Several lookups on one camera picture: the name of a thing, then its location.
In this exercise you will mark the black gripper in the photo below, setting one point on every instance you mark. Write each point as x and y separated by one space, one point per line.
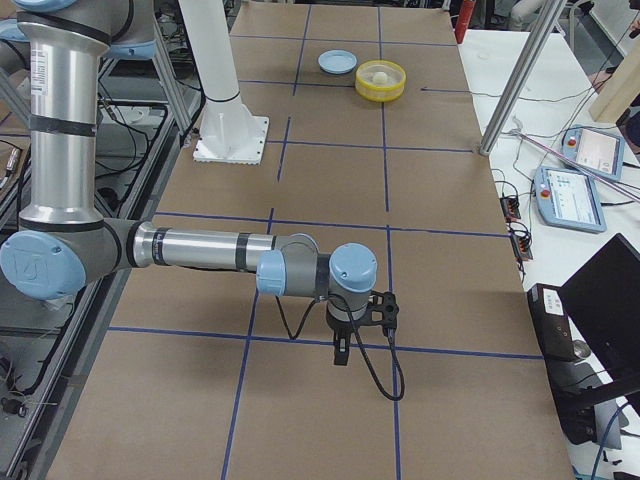
341 330

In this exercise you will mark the white steamed bun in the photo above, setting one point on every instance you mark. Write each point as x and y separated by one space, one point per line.
380 78

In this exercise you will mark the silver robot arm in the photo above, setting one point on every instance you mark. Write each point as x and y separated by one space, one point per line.
63 243

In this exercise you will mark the yellow bamboo steamer basket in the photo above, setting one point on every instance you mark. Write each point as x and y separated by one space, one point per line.
381 94

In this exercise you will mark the lower orange black connector block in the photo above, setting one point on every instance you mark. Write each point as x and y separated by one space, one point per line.
521 245

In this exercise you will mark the orange black connector block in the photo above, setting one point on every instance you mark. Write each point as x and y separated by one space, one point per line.
510 206
521 245

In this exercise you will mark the black computer box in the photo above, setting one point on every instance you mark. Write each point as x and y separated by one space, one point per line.
551 323

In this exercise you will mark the upper orange black connector block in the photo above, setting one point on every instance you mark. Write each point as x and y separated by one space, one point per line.
510 206

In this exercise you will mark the black monitor on stand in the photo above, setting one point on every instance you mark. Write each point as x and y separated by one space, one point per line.
602 300

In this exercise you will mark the near blue teach pendant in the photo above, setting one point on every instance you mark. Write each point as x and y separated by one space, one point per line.
568 199

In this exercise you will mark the blue teach pendant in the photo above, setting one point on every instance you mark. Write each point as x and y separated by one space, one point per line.
594 149
568 199

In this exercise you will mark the metal reacher grabber stick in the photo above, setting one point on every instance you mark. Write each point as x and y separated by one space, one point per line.
614 185

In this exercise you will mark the light blue plate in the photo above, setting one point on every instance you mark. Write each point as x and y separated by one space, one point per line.
337 62

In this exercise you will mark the far blue teach pendant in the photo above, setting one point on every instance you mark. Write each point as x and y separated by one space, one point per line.
594 149

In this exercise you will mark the red fire extinguisher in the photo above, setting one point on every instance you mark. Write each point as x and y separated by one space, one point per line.
464 18

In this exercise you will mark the wooden beam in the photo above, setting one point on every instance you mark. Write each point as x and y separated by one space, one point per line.
619 91

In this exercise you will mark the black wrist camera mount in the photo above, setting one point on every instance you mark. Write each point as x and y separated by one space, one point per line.
382 310

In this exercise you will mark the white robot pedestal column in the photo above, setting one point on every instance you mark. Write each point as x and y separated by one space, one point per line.
228 132

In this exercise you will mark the aluminium frame post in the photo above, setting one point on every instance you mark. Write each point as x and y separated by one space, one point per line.
532 48

